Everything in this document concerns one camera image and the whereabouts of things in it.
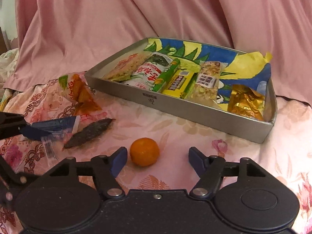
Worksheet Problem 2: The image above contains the painted paper tray liner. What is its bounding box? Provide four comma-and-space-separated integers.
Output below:
144, 38, 272, 109

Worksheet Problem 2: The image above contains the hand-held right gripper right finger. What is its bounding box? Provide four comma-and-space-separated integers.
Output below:
188, 147, 268, 199

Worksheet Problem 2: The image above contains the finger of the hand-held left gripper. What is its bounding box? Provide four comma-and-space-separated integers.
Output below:
0, 112, 50, 141
0, 155, 37, 186

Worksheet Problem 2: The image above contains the pink blanket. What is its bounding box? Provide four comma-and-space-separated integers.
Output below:
0, 0, 312, 104

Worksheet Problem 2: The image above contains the orange tangerine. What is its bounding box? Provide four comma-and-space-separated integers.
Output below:
130, 138, 160, 167

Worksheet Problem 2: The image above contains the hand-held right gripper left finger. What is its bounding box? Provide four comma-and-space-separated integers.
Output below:
49, 147, 128, 199

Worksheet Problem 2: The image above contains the grey metal tray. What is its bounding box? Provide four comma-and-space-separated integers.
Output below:
84, 37, 278, 144

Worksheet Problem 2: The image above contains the clear nut bar packet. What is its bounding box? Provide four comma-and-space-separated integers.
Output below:
188, 60, 228, 108

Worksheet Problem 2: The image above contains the green tube snack packet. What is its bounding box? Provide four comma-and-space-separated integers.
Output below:
153, 58, 181, 93

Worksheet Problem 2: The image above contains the rice cracker packet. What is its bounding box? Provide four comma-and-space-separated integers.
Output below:
102, 51, 153, 82

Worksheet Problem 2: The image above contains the blue snack packet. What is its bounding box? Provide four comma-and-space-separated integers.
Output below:
30, 116, 81, 161

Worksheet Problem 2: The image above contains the dark dried fish packet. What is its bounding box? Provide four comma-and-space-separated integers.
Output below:
64, 118, 116, 149

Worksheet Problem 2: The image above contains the gold foil snack packet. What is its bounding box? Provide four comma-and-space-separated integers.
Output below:
228, 84, 266, 121

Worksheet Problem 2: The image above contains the floral bed sheet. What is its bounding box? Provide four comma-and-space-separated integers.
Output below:
0, 49, 312, 234

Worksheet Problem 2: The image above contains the orange and white snack packet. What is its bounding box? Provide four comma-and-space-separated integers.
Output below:
58, 73, 103, 116

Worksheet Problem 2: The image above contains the white packet with green print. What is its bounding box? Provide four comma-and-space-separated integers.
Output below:
124, 52, 175, 93

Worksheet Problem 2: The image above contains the yellow snack packet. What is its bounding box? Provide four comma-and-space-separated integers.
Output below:
162, 69, 198, 100

